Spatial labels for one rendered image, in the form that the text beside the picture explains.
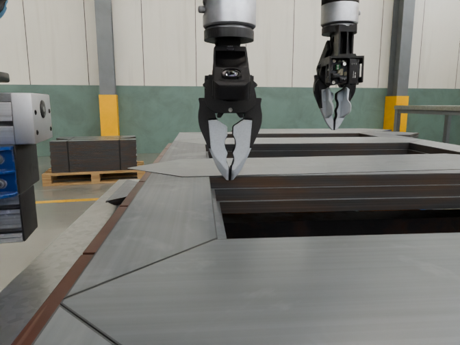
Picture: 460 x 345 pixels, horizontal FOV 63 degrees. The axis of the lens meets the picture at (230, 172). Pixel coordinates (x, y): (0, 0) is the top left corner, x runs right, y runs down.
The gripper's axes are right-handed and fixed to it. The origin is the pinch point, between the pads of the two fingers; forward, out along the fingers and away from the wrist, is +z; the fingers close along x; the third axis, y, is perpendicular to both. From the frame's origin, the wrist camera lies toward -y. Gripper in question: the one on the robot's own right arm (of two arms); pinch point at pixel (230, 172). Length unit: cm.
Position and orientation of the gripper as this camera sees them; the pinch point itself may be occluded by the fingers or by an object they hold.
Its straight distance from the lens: 55.4
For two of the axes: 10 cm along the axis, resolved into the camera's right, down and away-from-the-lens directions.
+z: 0.0, 9.8, 1.8
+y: -0.8, -1.8, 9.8
